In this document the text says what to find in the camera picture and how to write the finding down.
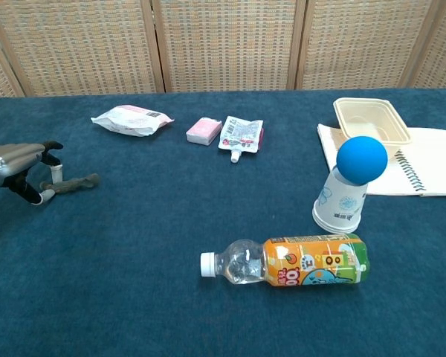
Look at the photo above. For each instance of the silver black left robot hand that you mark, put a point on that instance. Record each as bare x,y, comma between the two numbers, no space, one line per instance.
13,158

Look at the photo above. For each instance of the dark grey worm-shaped object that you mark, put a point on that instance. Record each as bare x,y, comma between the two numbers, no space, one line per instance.
76,183

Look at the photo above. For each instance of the white pink wipes packet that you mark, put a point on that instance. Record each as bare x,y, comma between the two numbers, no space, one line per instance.
130,121

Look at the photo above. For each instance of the blue felt table mat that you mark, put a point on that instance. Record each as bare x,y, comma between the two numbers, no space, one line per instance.
152,230

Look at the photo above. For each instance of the pink tissue pack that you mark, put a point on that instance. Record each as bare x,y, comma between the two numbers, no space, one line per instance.
203,130

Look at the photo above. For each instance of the white spout pouch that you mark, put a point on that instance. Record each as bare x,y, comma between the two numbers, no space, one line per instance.
241,134

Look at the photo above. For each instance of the woven bamboo folding screen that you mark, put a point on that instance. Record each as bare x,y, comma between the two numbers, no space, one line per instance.
223,44

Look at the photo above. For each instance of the clear bottle orange label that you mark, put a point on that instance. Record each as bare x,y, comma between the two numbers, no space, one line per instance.
312,262

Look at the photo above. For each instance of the white paper cup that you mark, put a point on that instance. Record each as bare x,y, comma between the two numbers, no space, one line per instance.
338,206

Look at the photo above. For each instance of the blue ball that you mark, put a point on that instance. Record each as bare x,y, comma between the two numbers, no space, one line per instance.
361,160

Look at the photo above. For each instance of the beige plastic food container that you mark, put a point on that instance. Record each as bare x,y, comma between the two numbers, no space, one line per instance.
371,117

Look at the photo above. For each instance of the white spiral notebook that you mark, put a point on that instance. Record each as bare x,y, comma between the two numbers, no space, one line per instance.
431,160

